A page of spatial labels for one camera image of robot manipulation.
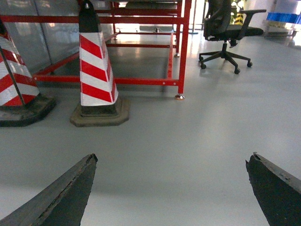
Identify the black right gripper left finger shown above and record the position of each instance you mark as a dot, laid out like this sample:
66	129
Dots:
62	203

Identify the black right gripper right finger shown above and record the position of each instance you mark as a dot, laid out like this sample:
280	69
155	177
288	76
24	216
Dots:
278	192

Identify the red white traffic cone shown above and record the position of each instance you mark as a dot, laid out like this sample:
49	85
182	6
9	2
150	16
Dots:
100	103

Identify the red white cone left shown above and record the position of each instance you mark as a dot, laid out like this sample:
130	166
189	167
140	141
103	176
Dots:
21	102

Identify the blue plastic crate right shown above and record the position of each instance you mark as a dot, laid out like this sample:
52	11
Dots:
284	17

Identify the black office chair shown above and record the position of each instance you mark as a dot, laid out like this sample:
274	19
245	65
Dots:
217	27

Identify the red metal frame table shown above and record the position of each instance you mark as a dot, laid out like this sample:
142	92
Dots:
116	15

